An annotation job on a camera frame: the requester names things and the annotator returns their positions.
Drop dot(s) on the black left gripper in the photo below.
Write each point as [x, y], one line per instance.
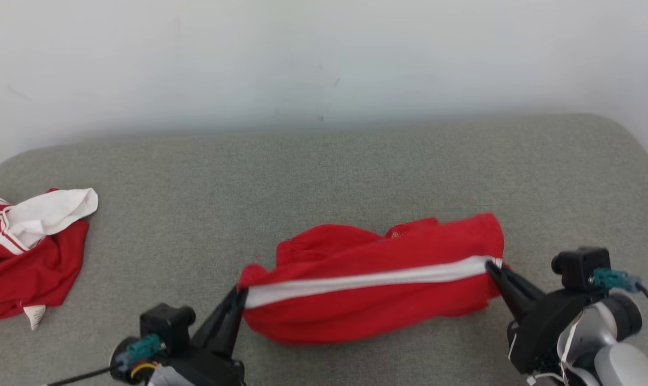
[211, 370]

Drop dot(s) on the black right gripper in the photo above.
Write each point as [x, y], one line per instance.
[544, 332]

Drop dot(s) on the red shorts with white stripe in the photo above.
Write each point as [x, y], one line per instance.
[367, 316]

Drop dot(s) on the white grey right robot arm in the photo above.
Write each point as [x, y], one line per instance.
[608, 343]

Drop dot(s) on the red jersey with white sleeves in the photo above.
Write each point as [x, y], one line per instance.
[29, 268]

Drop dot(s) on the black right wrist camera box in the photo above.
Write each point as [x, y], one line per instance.
[579, 268]

